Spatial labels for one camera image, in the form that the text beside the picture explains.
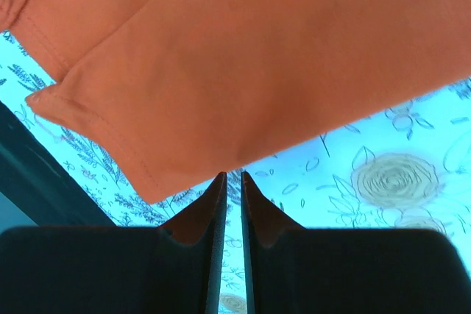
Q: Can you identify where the floral table mat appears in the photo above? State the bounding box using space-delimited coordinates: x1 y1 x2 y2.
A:
1 31 470 313

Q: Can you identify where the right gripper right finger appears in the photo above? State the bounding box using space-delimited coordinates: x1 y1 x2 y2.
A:
241 173 470 314

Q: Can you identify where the orange t shirt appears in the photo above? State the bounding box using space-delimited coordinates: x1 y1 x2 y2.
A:
1 0 470 203

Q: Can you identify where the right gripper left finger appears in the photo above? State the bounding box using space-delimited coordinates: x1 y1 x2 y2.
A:
1 173 227 313

